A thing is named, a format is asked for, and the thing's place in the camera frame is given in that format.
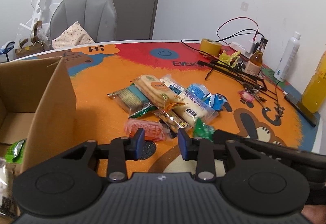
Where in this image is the round biscuit sleeve packet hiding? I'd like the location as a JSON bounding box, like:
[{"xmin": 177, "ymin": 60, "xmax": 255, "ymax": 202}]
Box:
[{"xmin": 133, "ymin": 74, "xmax": 186, "ymax": 111}]

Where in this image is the brown paper bag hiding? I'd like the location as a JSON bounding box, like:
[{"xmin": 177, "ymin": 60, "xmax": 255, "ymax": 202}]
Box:
[{"xmin": 14, "ymin": 20, "xmax": 51, "ymax": 58}]

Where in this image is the white power strip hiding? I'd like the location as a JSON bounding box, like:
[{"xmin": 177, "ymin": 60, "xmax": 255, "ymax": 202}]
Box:
[{"xmin": 228, "ymin": 40, "xmax": 258, "ymax": 58}]

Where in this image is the dotted beige cushion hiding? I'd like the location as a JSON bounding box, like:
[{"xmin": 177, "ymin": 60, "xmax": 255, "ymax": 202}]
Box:
[{"xmin": 52, "ymin": 21, "xmax": 95, "ymax": 50}]

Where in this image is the pink wafer snack packet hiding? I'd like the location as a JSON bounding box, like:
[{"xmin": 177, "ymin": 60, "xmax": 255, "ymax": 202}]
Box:
[{"xmin": 124, "ymin": 119, "xmax": 172, "ymax": 142}]

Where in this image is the person's right hand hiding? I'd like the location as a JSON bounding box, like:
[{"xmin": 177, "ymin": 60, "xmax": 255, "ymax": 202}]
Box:
[{"xmin": 302, "ymin": 205, "xmax": 326, "ymax": 224}]

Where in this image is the black wire rack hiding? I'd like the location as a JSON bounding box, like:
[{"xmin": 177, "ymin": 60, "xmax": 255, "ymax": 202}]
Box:
[{"xmin": 197, "ymin": 59, "xmax": 284, "ymax": 118}]

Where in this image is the red cable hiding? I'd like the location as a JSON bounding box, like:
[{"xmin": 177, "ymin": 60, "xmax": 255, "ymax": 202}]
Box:
[{"xmin": 216, "ymin": 16, "xmax": 260, "ymax": 44}]

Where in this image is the green candy packet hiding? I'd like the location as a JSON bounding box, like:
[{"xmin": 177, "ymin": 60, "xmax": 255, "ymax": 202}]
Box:
[{"xmin": 193, "ymin": 118, "xmax": 215, "ymax": 141}]

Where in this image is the key bunch with pink charm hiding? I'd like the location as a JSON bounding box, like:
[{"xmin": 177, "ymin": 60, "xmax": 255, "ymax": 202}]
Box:
[{"xmin": 238, "ymin": 84, "xmax": 266, "ymax": 109}]

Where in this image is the colourful cartoon table mat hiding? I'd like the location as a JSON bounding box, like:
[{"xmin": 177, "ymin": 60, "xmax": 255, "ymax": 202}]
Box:
[{"xmin": 24, "ymin": 41, "xmax": 322, "ymax": 179}]

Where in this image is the teal cracker packet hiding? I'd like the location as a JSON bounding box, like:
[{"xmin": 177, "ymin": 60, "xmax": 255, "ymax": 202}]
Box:
[{"xmin": 107, "ymin": 85, "xmax": 151, "ymax": 115}]

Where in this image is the small brown snack packet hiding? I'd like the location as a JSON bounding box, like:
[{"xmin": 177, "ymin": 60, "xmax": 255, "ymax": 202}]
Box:
[{"xmin": 154, "ymin": 110, "xmax": 191, "ymax": 134}]

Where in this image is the long white bread packet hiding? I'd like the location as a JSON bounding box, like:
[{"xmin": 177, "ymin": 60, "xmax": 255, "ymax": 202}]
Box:
[{"xmin": 160, "ymin": 75, "xmax": 218, "ymax": 127}]

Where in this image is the yellow tape roll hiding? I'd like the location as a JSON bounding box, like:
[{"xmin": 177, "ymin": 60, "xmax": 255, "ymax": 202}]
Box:
[{"xmin": 199, "ymin": 39, "xmax": 222, "ymax": 57}]

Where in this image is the orange juice bottle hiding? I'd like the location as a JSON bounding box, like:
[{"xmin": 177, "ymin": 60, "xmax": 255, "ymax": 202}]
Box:
[{"xmin": 301, "ymin": 52, "xmax": 326, "ymax": 114}]

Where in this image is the blue snack packet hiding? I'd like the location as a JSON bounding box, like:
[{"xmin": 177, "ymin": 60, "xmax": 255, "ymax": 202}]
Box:
[{"xmin": 187, "ymin": 83, "xmax": 229, "ymax": 111}]

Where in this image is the black phone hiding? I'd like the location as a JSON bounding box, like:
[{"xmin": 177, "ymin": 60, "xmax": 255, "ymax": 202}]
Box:
[{"xmin": 284, "ymin": 92, "xmax": 317, "ymax": 127}]

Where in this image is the black shoe rack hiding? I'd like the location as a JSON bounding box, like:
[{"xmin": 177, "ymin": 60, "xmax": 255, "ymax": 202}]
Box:
[{"xmin": 0, "ymin": 41, "xmax": 15, "ymax": 62}]

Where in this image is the brown cardboard box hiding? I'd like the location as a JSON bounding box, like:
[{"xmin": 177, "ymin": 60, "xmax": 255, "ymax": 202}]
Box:
[{"xmin": 1, "ymin": 57, "xmax": 76, "ymax": 172}]

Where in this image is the amber sauce bottle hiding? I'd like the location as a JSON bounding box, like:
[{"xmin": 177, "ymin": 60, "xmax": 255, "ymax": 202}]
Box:
[{"xmin": 244, "ymin": 38, "xmax": 268, "ymax": 77}]

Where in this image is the grey padded chair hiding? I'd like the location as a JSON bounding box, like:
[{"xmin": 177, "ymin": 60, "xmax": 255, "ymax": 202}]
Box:
[{"xmin": 49, "ymin": 0, "xmax": 117, "ymax": 45}]

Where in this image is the yellow plastic bag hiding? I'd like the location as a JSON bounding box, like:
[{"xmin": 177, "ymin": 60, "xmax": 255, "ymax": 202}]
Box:
[{"xmin": 218, "ymin": 51, "xmax": 241, "ymax": 68}]

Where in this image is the white spray bottle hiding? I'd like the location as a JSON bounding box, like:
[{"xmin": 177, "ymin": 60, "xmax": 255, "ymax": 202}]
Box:
[{"xmin": 273, "ymin": 32, "xmax": 301, "ymax": 82}]

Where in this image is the white perforated rack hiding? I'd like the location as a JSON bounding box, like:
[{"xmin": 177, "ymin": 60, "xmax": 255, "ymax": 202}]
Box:
[{"xmin": 18, "ymin": 0, "xmax": 59, "ymax": 34}]

